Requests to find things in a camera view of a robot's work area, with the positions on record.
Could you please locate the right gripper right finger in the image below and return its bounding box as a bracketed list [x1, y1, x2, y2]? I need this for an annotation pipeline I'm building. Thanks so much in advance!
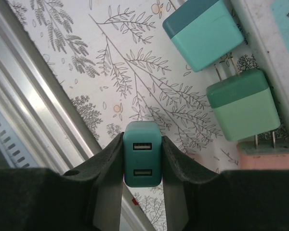
[161, 135, 289, 231]

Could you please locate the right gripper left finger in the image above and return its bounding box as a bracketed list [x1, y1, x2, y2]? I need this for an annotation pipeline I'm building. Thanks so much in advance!
[0, 131, 125, 231]

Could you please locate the pink USB charger plug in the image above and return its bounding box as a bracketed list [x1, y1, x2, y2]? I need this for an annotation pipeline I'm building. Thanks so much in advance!
[236, 141, 289, 172]

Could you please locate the green USB charger plug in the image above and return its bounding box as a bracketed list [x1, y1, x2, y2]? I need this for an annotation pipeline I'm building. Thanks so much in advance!
[205, 69, 282, 150]

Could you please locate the teal USB charger plug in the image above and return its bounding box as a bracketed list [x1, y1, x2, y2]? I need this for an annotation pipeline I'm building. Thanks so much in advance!
[122, 121, 164, 188]
[162, 0, 246, 79]

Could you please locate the white pastel power strip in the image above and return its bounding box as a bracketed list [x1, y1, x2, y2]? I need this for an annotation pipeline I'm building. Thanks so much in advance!
[231, 0, 289, 150]

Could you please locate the floral patterned table mat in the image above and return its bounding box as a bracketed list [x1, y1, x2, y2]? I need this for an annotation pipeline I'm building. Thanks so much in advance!
[4, 0, 289, 231]

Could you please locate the white slotted cable duct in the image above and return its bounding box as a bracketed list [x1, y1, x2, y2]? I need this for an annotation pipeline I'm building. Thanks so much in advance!
[0, 98, 31, 169]

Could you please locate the aluminium frame rail with slots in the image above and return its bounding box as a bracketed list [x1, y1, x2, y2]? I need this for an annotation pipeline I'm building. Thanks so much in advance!
[0, 0, 150, 231]

